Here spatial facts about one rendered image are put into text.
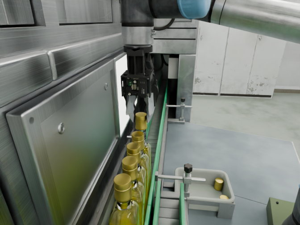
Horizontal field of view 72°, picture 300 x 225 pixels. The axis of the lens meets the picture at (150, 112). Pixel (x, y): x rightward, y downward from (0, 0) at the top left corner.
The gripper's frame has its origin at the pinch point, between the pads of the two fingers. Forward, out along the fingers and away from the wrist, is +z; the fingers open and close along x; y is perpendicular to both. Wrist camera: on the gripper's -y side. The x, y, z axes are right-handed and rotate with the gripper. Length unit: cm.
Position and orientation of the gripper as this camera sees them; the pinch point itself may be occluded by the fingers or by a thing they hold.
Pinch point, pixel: (140, 116)
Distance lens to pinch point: 59.7
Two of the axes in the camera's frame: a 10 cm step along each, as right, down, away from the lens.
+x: 9.9, 0.5, -1.0
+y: -1.1, 4.1, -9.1
